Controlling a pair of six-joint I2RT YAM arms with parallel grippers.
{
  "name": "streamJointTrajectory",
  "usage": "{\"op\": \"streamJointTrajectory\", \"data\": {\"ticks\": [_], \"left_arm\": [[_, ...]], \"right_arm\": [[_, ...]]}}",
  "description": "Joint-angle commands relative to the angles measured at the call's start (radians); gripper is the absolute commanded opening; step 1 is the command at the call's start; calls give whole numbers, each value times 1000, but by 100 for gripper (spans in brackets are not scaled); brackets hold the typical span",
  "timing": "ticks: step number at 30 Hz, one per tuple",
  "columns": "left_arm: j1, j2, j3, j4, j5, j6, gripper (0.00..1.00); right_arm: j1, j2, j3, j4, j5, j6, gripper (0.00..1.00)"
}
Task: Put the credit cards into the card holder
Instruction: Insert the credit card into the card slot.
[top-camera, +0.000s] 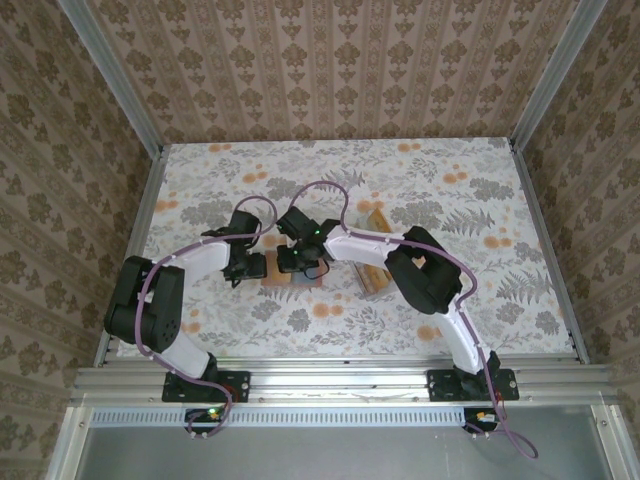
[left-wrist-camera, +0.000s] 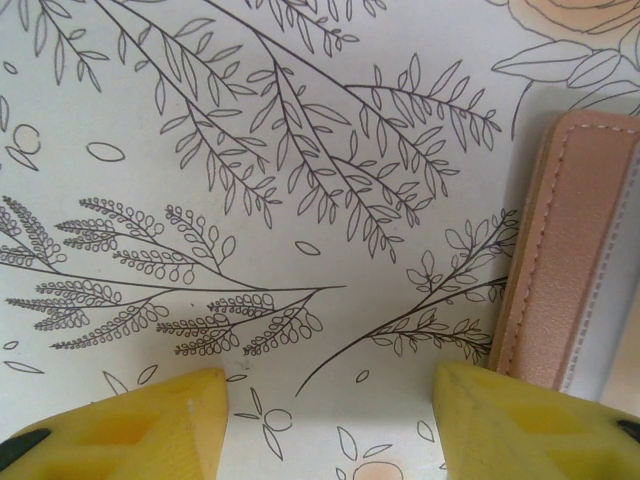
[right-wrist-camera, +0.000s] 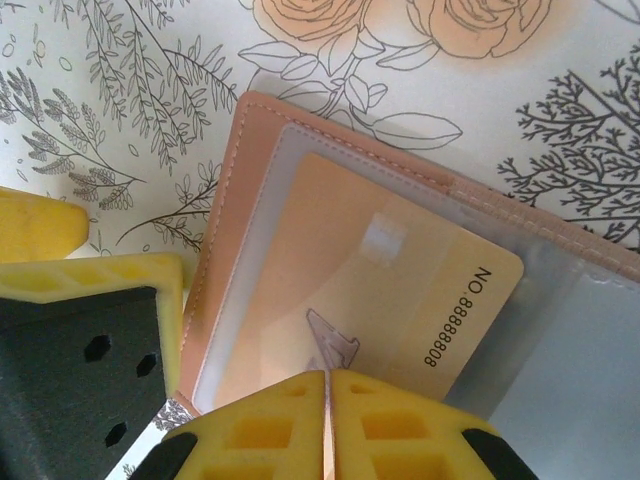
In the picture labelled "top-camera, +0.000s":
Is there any pink leather card holder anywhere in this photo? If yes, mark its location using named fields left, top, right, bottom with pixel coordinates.
left=260, top=248, right=323, bottom=290

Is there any floral patterned table cover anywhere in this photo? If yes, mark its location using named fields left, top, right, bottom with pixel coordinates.
left=107, top=137, right=576, bottom=359

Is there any left small electronics board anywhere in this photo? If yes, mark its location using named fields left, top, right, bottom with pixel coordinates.
left=184, top=405, right=229, bottom=441

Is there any small electronics board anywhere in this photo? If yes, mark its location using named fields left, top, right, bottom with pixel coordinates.
left=462, top=407, right=501, bottom=439
left=184, top=405, right=229, bottom=441

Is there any grey metal panel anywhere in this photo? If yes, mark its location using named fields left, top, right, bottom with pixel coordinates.
left=47, top=404, right=634, bottom=480

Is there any right small electronics board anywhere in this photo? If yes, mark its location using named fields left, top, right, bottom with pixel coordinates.
left=462, top=407, right=501, bottom=439

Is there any thin black cable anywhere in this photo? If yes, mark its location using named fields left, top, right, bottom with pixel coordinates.
left=302, top=257, right=330, bottom=282

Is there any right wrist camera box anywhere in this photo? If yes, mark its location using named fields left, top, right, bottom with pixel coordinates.
left=276, top=206, right=315, bottom=240

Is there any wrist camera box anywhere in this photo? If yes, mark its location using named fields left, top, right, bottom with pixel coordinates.
left=231, top=208, right=262, bottom=237
left=276, top=206, right=315, bottom=240

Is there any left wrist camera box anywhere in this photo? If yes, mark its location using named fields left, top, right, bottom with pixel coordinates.
left=231, top=208, right=262, bottom=237

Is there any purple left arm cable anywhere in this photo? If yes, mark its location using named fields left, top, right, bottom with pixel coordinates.
left=134, top=196, right=281, bottom=441

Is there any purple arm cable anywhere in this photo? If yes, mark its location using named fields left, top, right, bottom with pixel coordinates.
left=134, top=196, right=281, bottom=441
left=288, top=181, right=542, bottom=459

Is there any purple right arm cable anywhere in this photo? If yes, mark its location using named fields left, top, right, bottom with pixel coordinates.
left=288, top=181, right=542, bottom=459

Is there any aluminium left side rail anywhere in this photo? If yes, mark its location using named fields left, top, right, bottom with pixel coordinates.
left=97, top=144, right=166, bottom=369

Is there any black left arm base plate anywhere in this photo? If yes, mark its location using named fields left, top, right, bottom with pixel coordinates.
left=160, top=368, right=252, bottom=404

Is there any aluminium front frame rail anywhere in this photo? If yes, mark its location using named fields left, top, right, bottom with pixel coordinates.
left=72, top=362, right=621, bottom=407

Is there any white slotted cable duct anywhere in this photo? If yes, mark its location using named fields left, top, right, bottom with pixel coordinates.
left=92, top=405, right=469, bottom=426

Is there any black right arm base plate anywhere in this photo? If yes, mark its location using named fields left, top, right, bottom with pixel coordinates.
left=425, top=367, right=520, bottom=402

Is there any aluminium left corner post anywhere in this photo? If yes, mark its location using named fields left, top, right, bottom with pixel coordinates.
left=63, top=0, right=166, bottom=154

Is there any aluminium corner post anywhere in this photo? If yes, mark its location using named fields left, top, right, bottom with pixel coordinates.
left=508, top=0, right=600, bottom=149
left=63, top=0, right=166, bottom=154

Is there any aluminium right side rail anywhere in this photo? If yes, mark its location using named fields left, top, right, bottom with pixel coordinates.
left=509, top=139, right=590, bottom=365

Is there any aluminium right corner post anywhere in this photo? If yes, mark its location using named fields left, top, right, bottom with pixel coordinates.
left=508, top=0, right=600, bottom=149

